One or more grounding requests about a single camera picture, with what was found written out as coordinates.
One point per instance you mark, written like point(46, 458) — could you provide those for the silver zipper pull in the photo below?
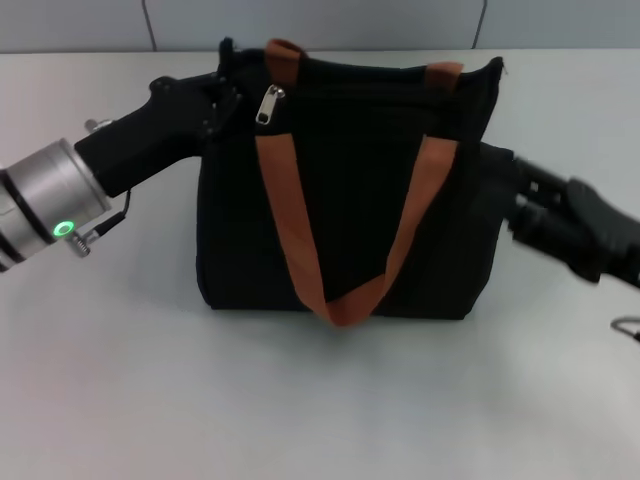
point(270, 105)

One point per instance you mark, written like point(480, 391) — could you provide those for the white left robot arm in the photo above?
point(45, 190)

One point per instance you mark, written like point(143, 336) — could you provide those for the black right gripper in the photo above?
point(610, 240)

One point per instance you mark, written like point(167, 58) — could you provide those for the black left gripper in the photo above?
point(145, 145)

